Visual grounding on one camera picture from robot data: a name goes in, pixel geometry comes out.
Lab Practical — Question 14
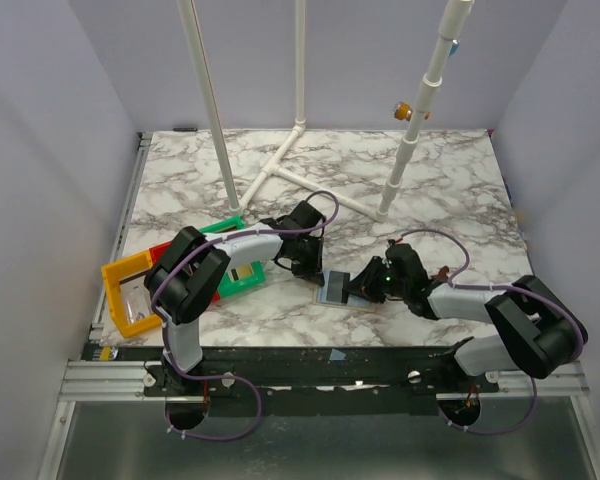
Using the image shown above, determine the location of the beige card holder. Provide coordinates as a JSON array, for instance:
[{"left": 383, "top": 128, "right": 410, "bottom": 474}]
[{"left": 313, "top": 270, "right": 375, "bottom": 312}]

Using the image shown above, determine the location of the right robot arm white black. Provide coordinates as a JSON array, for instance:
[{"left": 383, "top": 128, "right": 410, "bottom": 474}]
[{"left": 344, "top": 242, "right": 588, "bottom": 392}]

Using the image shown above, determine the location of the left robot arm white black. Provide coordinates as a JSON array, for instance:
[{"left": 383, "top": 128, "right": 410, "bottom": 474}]
[{"left": 144, "top": 200, "right": 326, "bottom": 395}]

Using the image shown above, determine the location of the gold credit card in bin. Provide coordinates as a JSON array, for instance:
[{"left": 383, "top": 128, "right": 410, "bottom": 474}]
[{"left": 229, "top": 265, "right": 253, "bottom": 283}]

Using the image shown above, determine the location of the green plastic bin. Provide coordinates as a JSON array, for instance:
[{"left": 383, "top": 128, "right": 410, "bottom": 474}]
[{"left": 200, "top": 216, "right": 266, "bottom": 302}]

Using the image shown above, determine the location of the red plastic bin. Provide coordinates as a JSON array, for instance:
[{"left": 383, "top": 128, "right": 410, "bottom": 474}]
[{"left": 149, "top": 241, "right": 221, "bottom": 303}]

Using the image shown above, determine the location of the orange knob on pipe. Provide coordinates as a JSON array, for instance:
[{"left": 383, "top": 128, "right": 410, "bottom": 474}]
[{"left": 393, "top": 102, "right": 413, "bottom": 122}]

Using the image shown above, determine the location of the yellow plastic bin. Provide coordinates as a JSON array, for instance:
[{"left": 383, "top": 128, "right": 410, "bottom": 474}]
[{"left": 101, "top": 250, "right": 161, "bottom": 338}]

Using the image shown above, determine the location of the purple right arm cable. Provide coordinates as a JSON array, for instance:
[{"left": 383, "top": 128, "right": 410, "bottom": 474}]
[{"left": 387, "top": 228, "right": 589, "bottom": 435}]

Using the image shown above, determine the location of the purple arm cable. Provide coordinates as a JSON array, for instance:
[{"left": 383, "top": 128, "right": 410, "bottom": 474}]
[
  {"left": 387, "top": 228, "right": 589, "bottom": 435},
  {"left": 149, "top": 191, "right": 340, "bottom": 441}
]

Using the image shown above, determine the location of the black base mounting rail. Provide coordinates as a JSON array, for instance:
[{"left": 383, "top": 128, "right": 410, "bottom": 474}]
[{"left": 144, "top": 347, "right": 498, "bottom": 417}]

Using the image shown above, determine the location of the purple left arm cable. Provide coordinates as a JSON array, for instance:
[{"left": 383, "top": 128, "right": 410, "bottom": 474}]
[{"left": 149, "top": 191, "right": 340, "bottom": 441}]

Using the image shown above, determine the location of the aluminium extrusion rail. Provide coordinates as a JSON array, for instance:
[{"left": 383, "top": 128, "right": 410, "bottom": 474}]
[{"left": 59, "top": 132, "right": 153, "bottom": 403}]

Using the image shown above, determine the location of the white PVC pipe frame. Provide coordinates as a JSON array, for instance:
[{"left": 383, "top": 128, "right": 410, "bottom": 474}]
[{"left": 177, "top": 0, "right": 476, "bottom": 224}]

